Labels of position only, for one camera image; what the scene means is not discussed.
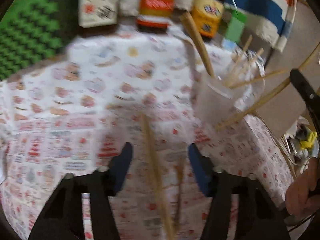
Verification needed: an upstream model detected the single bamboo chopstick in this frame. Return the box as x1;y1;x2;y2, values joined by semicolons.
214;44;319;131

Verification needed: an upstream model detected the person's hand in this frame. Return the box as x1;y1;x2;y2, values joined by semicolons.
285;158;319;216

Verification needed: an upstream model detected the bamboo chopstick on cloth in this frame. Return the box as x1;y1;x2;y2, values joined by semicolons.
174;157;184;233
141;114;175;239

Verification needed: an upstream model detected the translucent plastic cup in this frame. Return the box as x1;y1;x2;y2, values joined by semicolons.
194;72;245;125

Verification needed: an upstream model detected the printed bear tablecloth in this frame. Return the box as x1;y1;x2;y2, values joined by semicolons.
1;28;292;239

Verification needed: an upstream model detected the small green carton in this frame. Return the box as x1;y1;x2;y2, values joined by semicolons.
222;10;247;50

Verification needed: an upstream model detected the dark vinegar bottle yellow label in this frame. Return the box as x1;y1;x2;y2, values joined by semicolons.
191;0;225;40

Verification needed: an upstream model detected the red cap sauce bottle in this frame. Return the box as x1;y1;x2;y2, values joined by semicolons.
136;0;175;33

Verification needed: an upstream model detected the green black checkered box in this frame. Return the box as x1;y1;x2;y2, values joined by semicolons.
1;0;78;80

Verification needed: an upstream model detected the clear cooking wine bottle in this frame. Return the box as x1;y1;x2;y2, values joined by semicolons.
78;0;119;29

